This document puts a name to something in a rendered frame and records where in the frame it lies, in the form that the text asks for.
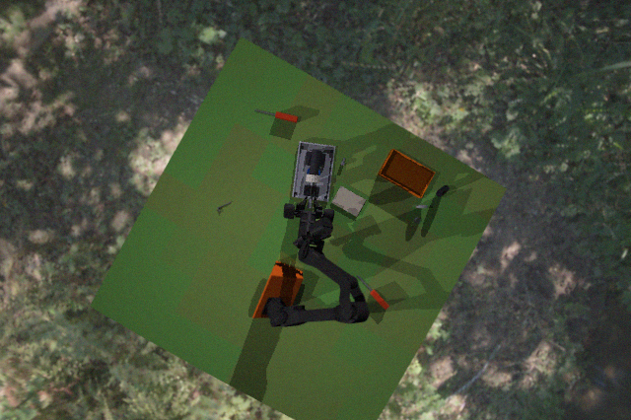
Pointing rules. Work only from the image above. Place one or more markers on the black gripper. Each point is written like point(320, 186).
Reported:
point(307, 217)

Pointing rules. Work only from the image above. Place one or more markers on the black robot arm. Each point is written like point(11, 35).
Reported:
point(347, 311)

